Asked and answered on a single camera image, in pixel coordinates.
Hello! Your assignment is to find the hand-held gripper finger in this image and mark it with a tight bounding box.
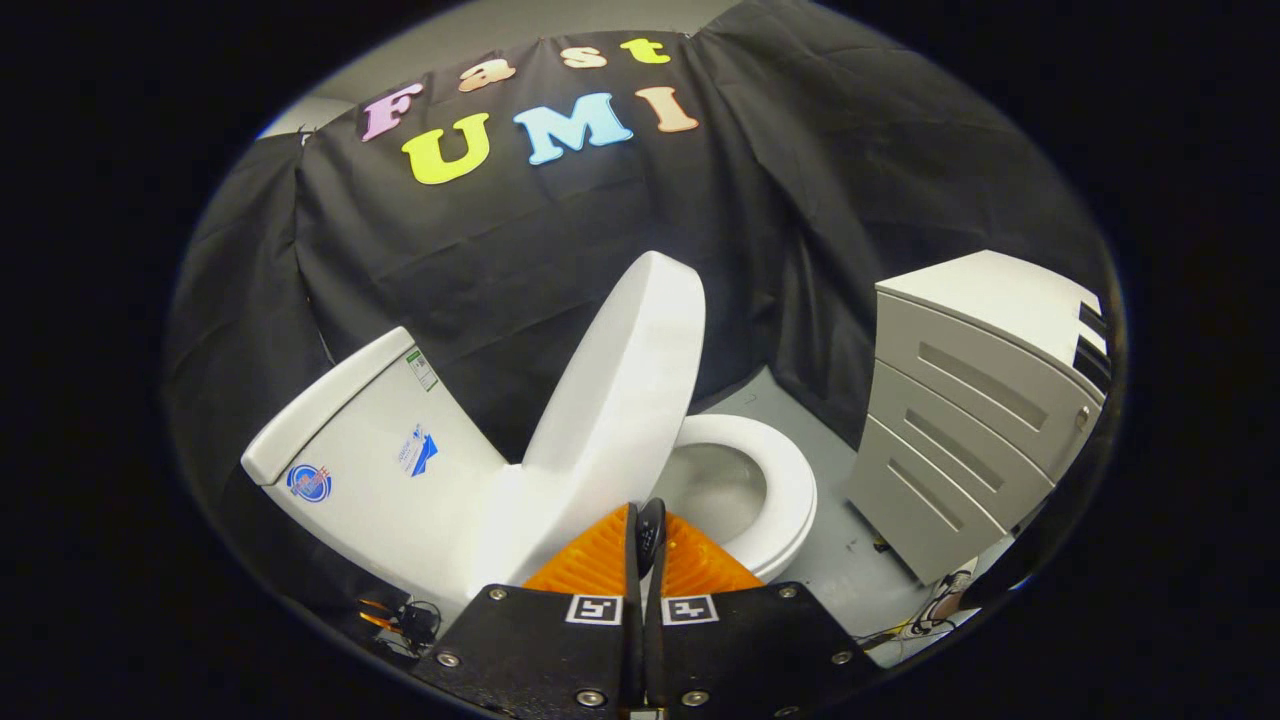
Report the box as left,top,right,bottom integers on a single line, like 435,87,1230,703
412,503,644,717
645,510,886,715

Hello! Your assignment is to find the black lid handle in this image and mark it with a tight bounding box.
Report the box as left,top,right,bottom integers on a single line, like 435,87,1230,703
636,497,668,583

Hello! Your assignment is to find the white toilet lid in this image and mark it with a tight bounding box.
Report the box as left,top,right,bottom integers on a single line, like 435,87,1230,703
468,250,707,593

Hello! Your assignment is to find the white toilet bowl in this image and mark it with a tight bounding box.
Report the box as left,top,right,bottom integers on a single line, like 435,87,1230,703
655,444,769,547

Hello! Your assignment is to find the white toilet tank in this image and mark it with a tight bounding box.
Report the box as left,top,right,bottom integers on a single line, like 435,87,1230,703
241,327,513,613

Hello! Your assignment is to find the black white sneaker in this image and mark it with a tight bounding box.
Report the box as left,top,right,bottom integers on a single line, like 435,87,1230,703
922,568,979,626

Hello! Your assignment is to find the white drawer cabinet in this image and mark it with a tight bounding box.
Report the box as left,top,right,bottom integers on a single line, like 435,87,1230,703
847,250,1114,587

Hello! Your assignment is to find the black backdrop cloth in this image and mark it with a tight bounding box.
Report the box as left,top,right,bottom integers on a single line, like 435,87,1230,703
163,0,1111,621

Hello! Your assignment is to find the orange and black cable pile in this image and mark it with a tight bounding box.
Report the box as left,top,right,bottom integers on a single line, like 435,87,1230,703
358,597,443,658

